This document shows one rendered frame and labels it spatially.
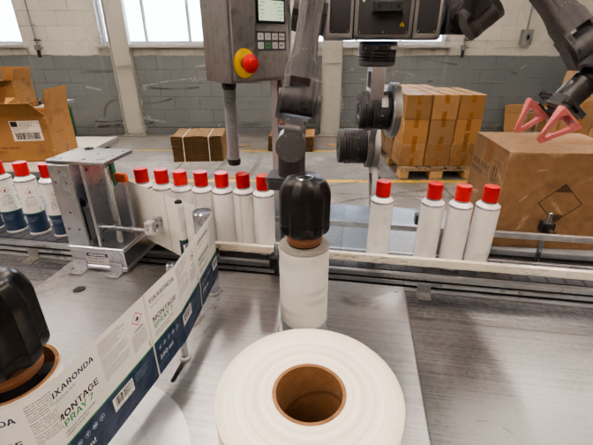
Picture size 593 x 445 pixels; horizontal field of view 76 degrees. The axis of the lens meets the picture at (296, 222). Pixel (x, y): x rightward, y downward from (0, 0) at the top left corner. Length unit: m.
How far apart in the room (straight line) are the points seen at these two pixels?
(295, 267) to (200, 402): 0.24
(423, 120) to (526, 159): 3.22
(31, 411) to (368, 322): 0.53
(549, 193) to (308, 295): 0.75
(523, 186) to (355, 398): 0.83
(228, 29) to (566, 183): 0.90
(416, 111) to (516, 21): 3.13
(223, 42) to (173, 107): 5.83
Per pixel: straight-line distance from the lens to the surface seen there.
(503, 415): 0.75
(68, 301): 0.93
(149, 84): 6.75
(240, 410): 0.43
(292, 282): 0.62
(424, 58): 6.57
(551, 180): 1.17
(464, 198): 0.89
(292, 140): 0.70
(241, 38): 0.87
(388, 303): 0.82
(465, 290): 0.97
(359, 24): 1.44
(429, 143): 4.37
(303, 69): 0.78
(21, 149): 2.54
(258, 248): 0.93
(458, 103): 4.39
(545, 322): 0.98
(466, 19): 1.34
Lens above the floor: 1.36
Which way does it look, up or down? 25 degrees down
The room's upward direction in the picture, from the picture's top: straight up
